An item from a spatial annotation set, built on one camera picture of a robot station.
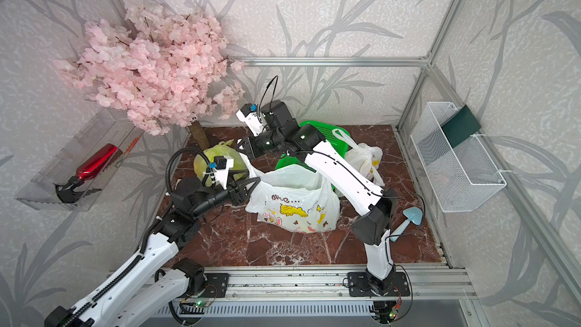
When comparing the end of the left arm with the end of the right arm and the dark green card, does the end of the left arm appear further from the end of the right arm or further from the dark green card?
the dark green card

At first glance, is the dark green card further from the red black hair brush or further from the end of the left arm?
the red black hair brush

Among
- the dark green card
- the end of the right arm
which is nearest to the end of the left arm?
the end of the right arm

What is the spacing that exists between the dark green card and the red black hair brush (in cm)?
102

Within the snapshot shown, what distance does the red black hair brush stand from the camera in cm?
60

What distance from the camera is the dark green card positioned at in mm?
694

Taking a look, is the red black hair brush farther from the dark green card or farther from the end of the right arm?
the dark green card

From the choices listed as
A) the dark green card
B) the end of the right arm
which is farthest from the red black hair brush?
the dark green card
